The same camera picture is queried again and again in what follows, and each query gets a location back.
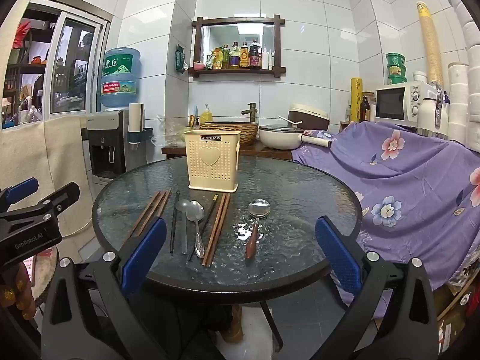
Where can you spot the white bottle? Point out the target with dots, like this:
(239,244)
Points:
(267,60)

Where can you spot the pink bowl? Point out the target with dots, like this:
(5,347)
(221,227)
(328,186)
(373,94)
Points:
(199,66)

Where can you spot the brown and white rice cooker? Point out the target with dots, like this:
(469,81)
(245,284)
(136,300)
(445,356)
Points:
(311,118)

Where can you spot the woven pattern basin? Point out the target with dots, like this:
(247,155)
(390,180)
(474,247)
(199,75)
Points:
(247,133)

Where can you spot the beige perforated utensil holder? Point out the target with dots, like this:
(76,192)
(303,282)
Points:
(198,172)

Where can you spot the white rice paddle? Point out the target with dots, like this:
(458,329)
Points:
(288,120)

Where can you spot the black chopstick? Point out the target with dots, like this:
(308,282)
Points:
(208,213)
(173,225)

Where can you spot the cooking oil bottle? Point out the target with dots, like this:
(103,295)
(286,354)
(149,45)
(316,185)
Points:
(234,58)

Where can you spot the grey water dispenser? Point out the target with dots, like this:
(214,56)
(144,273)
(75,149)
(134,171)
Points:
(103,146)

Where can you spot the brown glass bottle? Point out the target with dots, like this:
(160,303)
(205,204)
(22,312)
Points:
(365,110)

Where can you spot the green packet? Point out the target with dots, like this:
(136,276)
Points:
(180,60)

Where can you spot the green wall-mounted holder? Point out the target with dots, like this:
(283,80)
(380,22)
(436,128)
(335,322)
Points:
(138,135)

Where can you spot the tall stack of yellow cups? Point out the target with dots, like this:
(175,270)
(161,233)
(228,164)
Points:
(431,45)

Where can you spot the stacks of white paper cups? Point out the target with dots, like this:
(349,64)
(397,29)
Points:
(459,101)

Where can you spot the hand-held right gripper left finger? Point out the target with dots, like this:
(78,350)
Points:
(144,258)

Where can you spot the metal spoon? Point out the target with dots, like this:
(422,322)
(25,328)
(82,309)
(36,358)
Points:
(197,210)

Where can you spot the wooden counter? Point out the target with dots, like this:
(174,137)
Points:
(270,153)

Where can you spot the white microwave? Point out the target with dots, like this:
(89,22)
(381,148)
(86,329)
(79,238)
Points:
(392,103)

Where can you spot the red artificial flower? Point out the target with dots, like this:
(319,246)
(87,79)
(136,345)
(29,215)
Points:
(21,33)

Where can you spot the round glass table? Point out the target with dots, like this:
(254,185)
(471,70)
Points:
(225,292)

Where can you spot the dark soy sauce bottle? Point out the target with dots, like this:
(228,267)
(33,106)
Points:
(255,58)

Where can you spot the bronze faucet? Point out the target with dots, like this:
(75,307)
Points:
(252,110)

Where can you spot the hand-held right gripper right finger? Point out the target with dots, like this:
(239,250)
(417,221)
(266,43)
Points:
(337,255)

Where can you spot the wooden framed mirror shelf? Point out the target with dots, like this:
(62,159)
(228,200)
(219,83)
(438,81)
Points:
(234,20)

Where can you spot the yellow seasoning packet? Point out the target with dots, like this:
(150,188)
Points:
(217,60)

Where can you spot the beige cloth cover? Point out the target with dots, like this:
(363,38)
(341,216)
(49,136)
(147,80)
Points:
(37,150)

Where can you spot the blue water jug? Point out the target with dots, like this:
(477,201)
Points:
(120,67)

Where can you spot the sliding aluminium window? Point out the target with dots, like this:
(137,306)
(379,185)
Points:
(56,63)

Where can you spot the white pan with glass lid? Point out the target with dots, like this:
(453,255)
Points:
(277,140)

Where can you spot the amber sauce bottle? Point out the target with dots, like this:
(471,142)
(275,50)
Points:
(244,58)

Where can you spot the person's left hand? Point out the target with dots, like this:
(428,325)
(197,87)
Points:
(15,288)

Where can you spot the green bottle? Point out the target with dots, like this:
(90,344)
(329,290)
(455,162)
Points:
(225,58)

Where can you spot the clear plastic bag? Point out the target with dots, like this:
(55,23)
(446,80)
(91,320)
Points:
(170,135)

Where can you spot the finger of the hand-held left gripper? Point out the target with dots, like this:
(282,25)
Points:
(56,200)
(22,189)

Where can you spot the stack of green bowls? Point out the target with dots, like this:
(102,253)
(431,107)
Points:
(395,69)

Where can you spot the purple floral cloth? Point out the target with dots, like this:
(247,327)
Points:
(393,180)

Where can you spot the white thermos jug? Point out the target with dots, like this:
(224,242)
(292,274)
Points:
(427,116)

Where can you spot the dark pump bottle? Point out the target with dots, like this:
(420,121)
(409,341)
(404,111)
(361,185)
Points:
(194,122)

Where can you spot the yellow dish soap bottle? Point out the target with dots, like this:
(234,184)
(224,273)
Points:
(206,116)

